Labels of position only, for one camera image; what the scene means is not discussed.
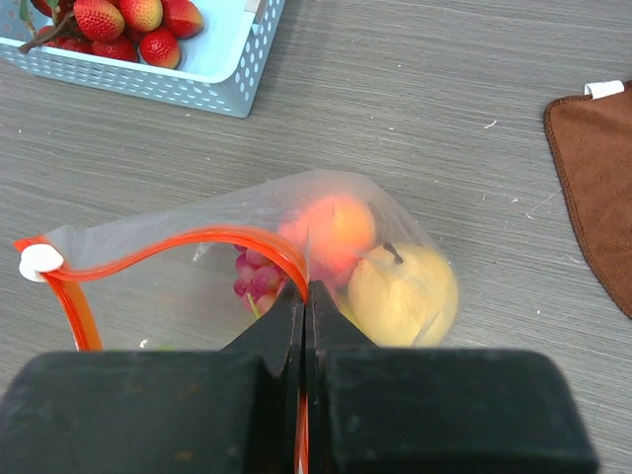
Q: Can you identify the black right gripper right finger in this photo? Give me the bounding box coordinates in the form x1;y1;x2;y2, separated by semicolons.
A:
303;281;599;473

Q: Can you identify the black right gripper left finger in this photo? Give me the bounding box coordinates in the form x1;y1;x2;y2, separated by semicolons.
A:
1;283;304;473

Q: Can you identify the purple grape bunch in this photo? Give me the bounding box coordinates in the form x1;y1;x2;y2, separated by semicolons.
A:
233;245;289;319

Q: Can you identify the clear zip top bag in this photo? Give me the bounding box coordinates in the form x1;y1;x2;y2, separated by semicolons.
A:
15;170;453;351

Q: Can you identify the orange peach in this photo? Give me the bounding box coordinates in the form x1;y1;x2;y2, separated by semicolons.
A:
277;195;376;288

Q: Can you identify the light blue plastic basket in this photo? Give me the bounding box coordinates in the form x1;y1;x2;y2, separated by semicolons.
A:
1;0;284;118

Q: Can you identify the brown cloth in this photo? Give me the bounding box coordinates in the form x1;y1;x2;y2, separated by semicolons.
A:
543;80;631;316

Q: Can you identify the red strawberry cluster with leaves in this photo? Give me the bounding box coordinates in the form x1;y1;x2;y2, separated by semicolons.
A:
18;0;205;69

